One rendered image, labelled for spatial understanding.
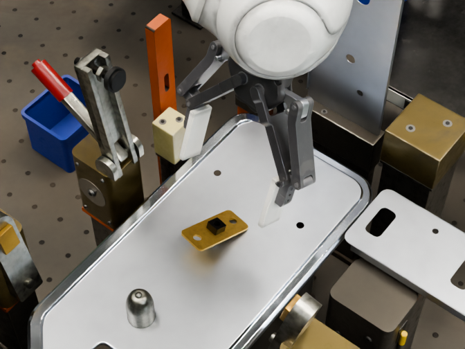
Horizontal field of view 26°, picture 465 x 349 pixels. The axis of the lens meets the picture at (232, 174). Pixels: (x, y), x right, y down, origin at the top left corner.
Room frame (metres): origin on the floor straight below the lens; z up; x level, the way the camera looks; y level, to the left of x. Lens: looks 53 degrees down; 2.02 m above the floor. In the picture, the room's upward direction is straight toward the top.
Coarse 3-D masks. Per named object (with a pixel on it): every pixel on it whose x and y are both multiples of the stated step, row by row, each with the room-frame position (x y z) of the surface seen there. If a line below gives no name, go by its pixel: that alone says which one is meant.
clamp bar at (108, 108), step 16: (96, 48) 0.79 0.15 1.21; (80, 64) 0.76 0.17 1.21; (96, 64) 0.77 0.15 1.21; (80, 80) 0.76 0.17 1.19; (96, 80) 0.76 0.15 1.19; (112, 80) 0.74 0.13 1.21; (96, 96) 0.75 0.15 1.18; (112, 96) 0.77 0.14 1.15; (96, 112) 0.74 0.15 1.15; (112, 112) 0.76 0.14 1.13; (96, 128) 0.75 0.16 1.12; (112, 128) 0.76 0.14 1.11; (128, 128) 0.76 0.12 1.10; (112, 144) 0.74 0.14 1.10; (128, 144) 0.76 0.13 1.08; (112, 160) 0.74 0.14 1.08
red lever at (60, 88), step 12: (36, 60) 0.83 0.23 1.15; (36, 72) 0.82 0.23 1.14; (48, 72) 0.82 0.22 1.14; (48, 84) 0.81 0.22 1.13; (60, 84) 0.81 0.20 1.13; (60, 96) 0.80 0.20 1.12; (72, 96) 0.80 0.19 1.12; (72, 108) 0.79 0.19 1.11; (84, 108) 0.79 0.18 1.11; (84, 120) 0.78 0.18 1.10; (120, 156) 0.75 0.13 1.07
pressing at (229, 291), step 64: (256, 128) 0.85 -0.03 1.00; (192, 192) 0.74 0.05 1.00; (256, 192) 0.74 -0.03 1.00; (320, 192) 0.74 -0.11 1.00; (128, 256) 0.65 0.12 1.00; (192, 256) 0.65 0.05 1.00; (256, 256) 0.65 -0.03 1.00; (320, 256) 0.65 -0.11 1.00; (64, 320) 0.56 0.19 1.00; (192, 320) 0.56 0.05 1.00; (256, 320) 0.56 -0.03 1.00
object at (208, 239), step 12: (216, 216) 0.70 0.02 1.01; (228, 216) 0.70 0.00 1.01; (192, 228) 0.67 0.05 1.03; (204, 228) 0.68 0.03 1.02; (216, 228) 0.67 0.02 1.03; (228, 228) 0.68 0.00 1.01; (240, 228) 0.68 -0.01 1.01; (192, 240) 0.65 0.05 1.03; (204, 240) 0.65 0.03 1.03; (216, 240) 0.66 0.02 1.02
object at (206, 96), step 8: (224, 80) 0.74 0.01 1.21; (232, 80) 0.73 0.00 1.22; (240, 80) 0.73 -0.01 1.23; (216, 88) 0.75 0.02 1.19; (224, 88) 0.74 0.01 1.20; (232, 88) 0.73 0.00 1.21; (192, 96) 0.76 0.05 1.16; (200, 96) 0.76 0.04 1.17; (208, 96) 0.75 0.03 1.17; (216, 96) 0.74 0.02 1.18; (192, 104) 0.76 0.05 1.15; (200, 104) 0.75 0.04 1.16
